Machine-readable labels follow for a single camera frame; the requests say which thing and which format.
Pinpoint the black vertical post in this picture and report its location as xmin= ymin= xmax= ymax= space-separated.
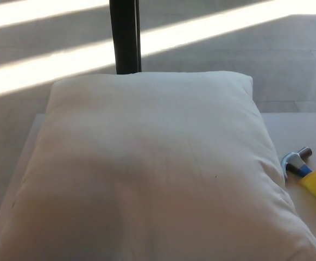
xmin=109 ymin=0 xmax=142 ymax=76

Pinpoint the white pillow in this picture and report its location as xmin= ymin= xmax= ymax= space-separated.
xmin=0 ymin=71 xmax=316 ymax=261

